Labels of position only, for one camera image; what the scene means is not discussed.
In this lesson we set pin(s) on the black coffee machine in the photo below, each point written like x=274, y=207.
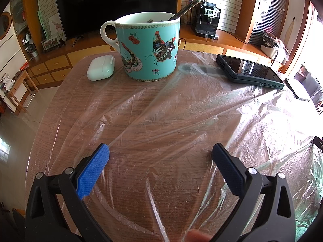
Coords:
x=205, y=17

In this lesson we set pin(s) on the white cabinet with round window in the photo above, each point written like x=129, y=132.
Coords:
x=10, y=55

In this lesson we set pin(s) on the teal butterfly mug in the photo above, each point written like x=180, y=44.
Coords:
x=151, y=55

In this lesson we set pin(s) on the black flat television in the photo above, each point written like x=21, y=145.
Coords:
x=113, y=5

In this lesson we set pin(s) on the glass display cabinet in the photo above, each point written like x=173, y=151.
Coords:
x=25, y=17

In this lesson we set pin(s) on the metal spoon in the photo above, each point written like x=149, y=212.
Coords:
x=186, y=8

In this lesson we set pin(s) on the small wooden side table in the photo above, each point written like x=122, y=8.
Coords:
x=20, y=80

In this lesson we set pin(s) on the floral picture frame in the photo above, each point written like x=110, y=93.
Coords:
x=50, y=44

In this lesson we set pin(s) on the dark folding phone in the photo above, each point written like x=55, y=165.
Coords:
x=249, y=70

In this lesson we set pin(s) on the clear plastic sheet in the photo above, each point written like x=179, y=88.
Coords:
x=164, y=121

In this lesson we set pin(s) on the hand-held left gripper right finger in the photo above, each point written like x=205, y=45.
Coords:
x=231, y=174

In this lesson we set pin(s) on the pile of books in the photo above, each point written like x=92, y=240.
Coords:
x=6, y=83

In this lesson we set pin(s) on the giraffe picture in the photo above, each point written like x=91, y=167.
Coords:
x=58, y=27

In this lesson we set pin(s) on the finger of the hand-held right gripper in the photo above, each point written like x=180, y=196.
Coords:
x=318, y=143

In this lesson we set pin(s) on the wooden television cabinet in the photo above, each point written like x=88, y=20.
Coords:
x=50, y=68

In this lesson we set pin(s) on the grey storage bag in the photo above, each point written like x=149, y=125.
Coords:
x=272, y=50

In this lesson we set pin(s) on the black smartphone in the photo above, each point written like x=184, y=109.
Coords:
x=295, y=89

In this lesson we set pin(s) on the person's left hand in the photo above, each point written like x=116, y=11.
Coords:
x=199, y=237

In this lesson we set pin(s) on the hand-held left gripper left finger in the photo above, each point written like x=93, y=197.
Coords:
x=92, y=174

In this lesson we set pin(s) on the pale green earbuds case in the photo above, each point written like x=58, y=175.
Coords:
x=101, y=68

